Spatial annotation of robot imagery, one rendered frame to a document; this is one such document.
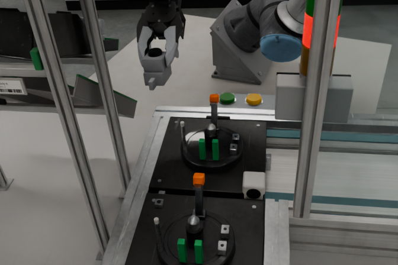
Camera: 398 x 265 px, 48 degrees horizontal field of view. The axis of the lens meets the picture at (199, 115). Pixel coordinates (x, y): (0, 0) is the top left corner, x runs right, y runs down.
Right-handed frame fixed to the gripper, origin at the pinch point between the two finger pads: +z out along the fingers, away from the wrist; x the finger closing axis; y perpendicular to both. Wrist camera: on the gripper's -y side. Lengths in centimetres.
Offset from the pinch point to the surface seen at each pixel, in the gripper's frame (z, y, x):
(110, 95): 10.4, -5.9, 5.9
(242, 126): 8.6, 19.2, -17.1
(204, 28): -46, 69, 8
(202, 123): 8.4, 18.6, -7.5
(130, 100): 5.8, 10.3, 8.7
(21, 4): -170, 245, 238
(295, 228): 31.9, 8.9, -30.5
